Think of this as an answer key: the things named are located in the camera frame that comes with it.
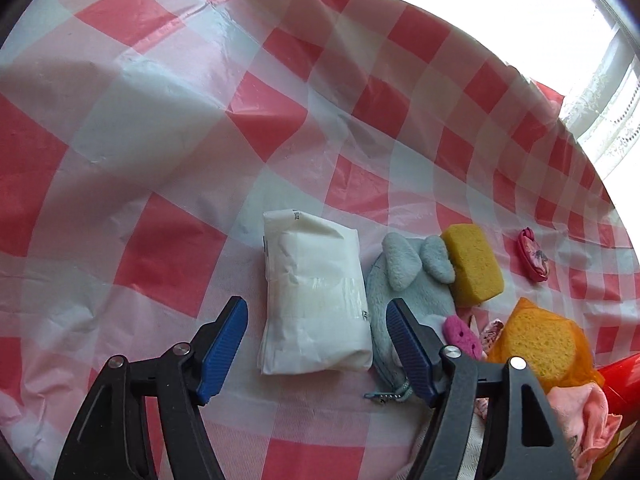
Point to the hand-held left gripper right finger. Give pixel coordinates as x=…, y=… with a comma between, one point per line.
x=407, y=345

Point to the yellow sponge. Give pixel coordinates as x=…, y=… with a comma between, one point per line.
x=475, y=265
x=542, y=342

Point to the red white checkered tablecloth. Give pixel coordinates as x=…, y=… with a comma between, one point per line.
x=150, y=110

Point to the pink felt button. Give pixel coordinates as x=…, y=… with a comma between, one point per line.
x=462, y=336

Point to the light blue plush toy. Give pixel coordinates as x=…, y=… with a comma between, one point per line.
x=415, y=265

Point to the white lace curtain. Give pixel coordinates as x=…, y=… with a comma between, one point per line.
x=610, y=110

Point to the white cloth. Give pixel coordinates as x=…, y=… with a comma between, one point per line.
x=472, y=455

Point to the pink cloth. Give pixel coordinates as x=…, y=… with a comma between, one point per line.
x=590, y=415

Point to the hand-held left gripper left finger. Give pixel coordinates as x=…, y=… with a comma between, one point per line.
x=222, y=350

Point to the red plastic container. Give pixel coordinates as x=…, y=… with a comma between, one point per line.
x=622, y=385

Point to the floral fabric ribbon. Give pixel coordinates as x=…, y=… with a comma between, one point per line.
x=492, y=332

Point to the orange mesh bag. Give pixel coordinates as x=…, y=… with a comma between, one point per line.
x=580, y=335

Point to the white tissue pack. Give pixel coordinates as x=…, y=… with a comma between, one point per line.
x=310, y=290

